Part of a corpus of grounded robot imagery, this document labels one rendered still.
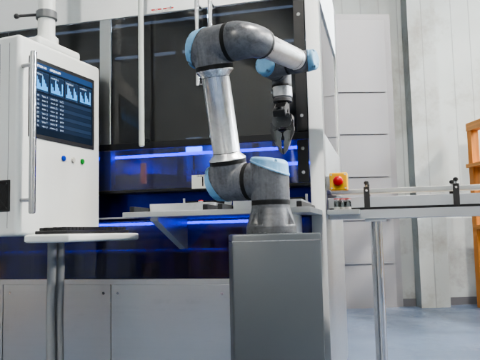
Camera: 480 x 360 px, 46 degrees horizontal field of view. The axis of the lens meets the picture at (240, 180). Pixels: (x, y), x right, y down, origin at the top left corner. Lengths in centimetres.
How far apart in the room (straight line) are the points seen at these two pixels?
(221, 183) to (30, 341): 146
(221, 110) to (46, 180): 87
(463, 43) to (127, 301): 515
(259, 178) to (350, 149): 446
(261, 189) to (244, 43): 43
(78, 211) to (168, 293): 52
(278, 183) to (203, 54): 44
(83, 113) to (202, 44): 94
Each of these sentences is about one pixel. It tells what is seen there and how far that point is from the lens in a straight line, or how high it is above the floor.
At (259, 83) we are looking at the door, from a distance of 251.
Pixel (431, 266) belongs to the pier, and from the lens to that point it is 619.
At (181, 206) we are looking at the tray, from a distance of 224.
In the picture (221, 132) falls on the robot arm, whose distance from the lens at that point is 175.
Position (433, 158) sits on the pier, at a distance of 625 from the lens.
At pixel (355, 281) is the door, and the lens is 607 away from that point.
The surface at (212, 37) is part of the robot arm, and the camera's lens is 173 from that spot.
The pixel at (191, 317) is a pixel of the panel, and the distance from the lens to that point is 252.
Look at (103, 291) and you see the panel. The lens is 267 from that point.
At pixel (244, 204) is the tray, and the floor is 90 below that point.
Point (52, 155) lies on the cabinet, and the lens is 237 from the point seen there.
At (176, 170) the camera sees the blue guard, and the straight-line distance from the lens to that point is 253.
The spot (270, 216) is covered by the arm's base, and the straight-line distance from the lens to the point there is 166.
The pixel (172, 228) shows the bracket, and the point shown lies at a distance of 233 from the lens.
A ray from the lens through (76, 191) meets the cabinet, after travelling 247.
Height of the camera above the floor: 79
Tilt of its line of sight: 5 degrees up
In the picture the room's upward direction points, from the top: 1 degrees counter-clockwise
